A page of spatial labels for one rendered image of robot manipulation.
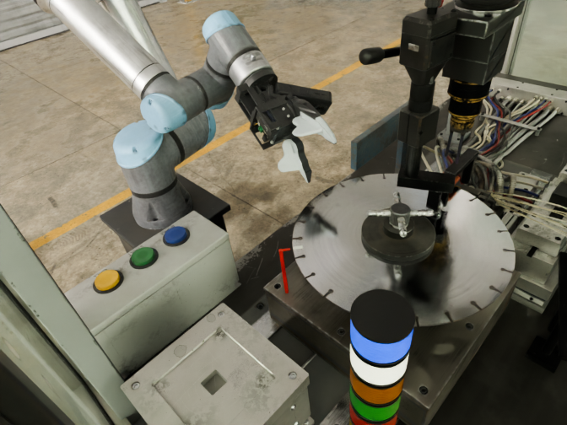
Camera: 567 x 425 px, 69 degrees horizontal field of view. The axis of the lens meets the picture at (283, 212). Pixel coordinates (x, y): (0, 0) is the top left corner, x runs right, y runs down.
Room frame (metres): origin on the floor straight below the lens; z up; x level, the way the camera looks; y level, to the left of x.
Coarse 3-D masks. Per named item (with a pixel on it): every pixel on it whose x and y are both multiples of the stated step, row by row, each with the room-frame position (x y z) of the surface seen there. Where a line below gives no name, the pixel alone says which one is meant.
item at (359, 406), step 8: (352, 392) 0.17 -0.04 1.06; (352, 400) 0.17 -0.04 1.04; (360, 400) 0.16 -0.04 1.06; (400, 400) 0.16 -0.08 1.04; (360, 408) 0.16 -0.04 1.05; (368, 408) 0.15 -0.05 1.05; (376, 408) 0.15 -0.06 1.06; (384, 408) 0.15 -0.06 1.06; (392, 408) 0.15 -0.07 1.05; (360, 416) 0.16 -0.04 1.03; (368, 416) 0.15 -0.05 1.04; (376, 416) 0.15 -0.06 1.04; (384, 416) 0.15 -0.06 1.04; (392, 416) 0.15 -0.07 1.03
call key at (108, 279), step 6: (108, 270) 0.50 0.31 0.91; (114, 270) 0.50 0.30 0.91; (102, 276) 0.49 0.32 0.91; (108, 276) 0.49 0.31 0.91; (114, 276) 0.49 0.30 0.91; (96, 282) 0.48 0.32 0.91; (102, 282) 0.47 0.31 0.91; (108, 282) 0.47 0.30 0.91; (114, 282) 0.47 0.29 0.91; (102, 288) 0.46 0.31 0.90; (108, 288) 0.46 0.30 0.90
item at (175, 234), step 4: (172, 228) 0.59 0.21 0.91; (176, 228) 0.59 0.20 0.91; (180, 228) 0.59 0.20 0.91; (168, 232) 0.58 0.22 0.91; (172, 232) 0.58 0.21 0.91; (176, 232) 0.58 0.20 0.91; (180, 232) 0.58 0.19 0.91; (184, 232) 0.57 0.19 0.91; (168, 236) 0.57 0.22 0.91; (172, 236) 0.57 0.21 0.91; (176, 236) 0.57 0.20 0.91; (180, 236) 0.56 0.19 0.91; (184, 236) 0.57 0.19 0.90; (168, 240) 0.56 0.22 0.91; (172, 240) 0.56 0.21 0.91; (176, 240) 0.56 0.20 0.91; (180, 240) 0.56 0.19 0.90
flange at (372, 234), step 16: (368, 224) 0.48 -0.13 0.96; (384, 224) 0.45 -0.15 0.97; (416, 224) 0.46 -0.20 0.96; (432, 224) 0.46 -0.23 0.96; (368, 240) 0.44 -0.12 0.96; (384, 240) 0.43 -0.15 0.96; (400, 240) 0.43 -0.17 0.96; (416, 240) 0.43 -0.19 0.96; (432, 240) 0.42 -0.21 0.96; (384, 256) 0.41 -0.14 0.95; (400, 256) 0.40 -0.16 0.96; (416, 256) 0.40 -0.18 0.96
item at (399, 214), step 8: (400, 200) 0.48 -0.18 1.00; (392, 208) 0.46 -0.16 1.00; (400, 208) 0.45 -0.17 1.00; (408, 208) 0.45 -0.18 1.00; (368, 216) 0.46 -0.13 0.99; (376, 216) 0.46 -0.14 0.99; (384, 216) 0.45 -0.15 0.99; (392, 216) 0.45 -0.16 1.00; (400, 216) 0.44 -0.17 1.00; (408, 216) 0.44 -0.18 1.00; (392, 224) 0.45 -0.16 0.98; (400, 224) 0.43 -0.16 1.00; (400, 232) 0.41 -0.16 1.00
